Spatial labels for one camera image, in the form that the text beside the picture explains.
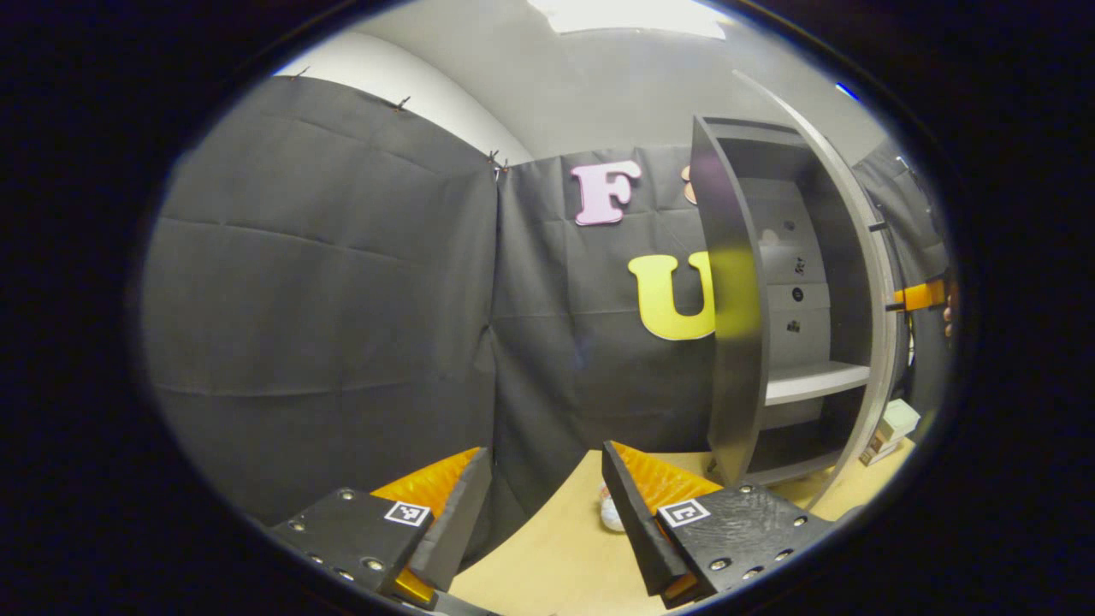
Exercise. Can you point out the dark grey cabinet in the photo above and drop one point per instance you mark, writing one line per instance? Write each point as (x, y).
(727, 342)

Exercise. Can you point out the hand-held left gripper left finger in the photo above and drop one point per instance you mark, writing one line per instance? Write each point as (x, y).
(458, 526)

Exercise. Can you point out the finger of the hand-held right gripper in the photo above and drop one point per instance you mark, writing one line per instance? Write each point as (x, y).
(920, 296)

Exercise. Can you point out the large ceiling lamp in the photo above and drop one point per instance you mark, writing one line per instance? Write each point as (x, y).
(633, 15)

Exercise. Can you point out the beige cabinet door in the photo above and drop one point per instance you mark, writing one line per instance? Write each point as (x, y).
(881, 342)

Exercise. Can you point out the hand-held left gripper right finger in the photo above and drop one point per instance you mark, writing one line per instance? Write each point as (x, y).
(637, 522)

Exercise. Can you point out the pale green book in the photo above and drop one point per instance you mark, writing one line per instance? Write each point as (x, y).
(901, 419)

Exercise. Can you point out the white cabinet shelf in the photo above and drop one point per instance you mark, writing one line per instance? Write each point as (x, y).
(813, 381)

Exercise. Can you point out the black backdrop cloth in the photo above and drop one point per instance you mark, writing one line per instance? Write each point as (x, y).
(325, 299)

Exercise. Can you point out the white crumpled cloth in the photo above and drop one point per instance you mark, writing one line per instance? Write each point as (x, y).
(612, 513)

